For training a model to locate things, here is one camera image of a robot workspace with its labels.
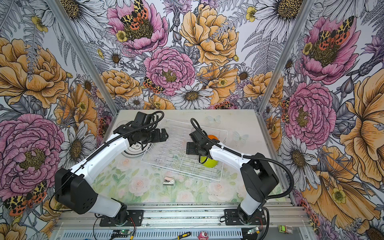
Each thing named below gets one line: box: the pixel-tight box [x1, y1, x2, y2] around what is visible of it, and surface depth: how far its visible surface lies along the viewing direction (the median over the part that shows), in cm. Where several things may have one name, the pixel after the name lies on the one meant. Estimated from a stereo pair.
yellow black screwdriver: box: [172, 231, 191, 240], surface depth 71 cm
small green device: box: [278, 224, 294, 234], surface depth 70 cm
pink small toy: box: [198, 231, 209, 240], surface depth 67 cm
